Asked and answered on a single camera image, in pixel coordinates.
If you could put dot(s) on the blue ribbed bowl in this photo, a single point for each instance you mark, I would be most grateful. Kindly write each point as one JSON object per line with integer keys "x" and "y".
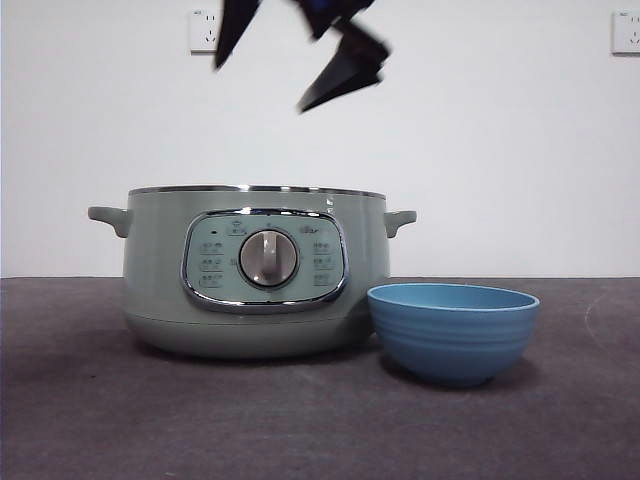
{"x": 455, "y": 345}

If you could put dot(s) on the white wall socket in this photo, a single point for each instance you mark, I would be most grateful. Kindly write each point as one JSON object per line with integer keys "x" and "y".
{"x": 202, "y": 30}
{"x": 627, "y": 32}

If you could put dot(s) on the pale green electric steamer pot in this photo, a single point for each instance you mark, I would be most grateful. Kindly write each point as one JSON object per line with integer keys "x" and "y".
{"x": 155, "y": 280}

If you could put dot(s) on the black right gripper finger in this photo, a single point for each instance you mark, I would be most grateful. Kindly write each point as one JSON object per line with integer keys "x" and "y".
{"x": 350, "y": 65}
{"x": 231, "y": 30}

